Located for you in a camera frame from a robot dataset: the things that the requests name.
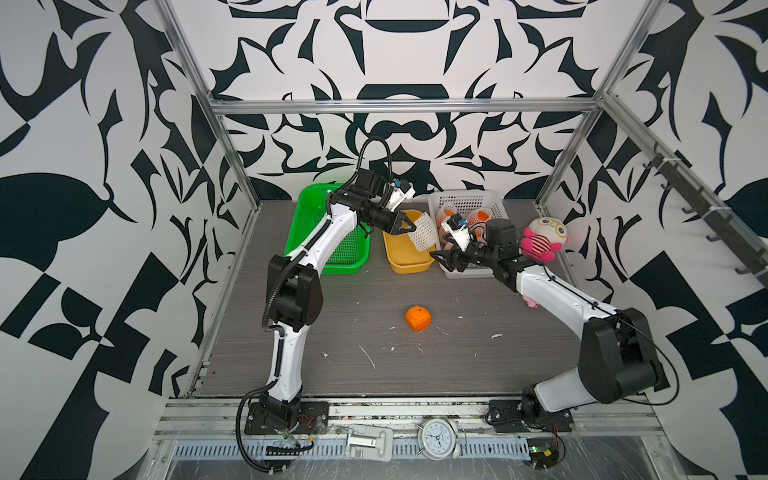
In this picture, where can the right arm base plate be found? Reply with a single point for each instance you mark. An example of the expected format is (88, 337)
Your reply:
(525, 416)

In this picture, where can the small green circuit board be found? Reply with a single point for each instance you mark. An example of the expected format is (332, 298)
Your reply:
(544, 454)

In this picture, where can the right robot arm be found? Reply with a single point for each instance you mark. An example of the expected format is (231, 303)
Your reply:
(617, 355)

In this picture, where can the small pink plush toy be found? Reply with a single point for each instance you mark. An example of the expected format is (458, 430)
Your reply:
(530, 302)

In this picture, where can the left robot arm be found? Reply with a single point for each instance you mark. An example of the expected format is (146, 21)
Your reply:
(294, 296)

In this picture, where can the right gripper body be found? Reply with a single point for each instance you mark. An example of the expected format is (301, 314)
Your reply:
(483, 255)

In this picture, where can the netted orange back right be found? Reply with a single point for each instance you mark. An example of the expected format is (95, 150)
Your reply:
(477, 219)

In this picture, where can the orange toy fruit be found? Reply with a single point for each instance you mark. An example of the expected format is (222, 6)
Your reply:
(418, 318)

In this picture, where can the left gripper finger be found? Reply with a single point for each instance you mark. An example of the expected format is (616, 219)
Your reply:
(405, 223)
(393, 229)

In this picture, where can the yellow plastic tray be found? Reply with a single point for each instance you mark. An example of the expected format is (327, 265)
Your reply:
(403, 257)

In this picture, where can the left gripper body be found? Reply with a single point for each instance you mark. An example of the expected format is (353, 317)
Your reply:
(379, 219)

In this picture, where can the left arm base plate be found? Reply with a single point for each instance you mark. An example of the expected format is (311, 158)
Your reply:
(300, 417)

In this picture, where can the green plastic basket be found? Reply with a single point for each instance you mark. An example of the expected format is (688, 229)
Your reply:
(352, 252)

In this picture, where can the black hook rail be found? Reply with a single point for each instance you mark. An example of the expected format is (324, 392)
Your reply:
(722, 220)

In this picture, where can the white analog clock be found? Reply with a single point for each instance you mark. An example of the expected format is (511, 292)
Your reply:
(438, 439)

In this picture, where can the pink white plush toy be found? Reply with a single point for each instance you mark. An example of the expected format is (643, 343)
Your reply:
(543, 238)

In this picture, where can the white foam net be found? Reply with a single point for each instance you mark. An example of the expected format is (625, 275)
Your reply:
(425, 235)

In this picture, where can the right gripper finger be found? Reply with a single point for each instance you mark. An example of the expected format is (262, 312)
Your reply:
(468, 270)
(449, 258)

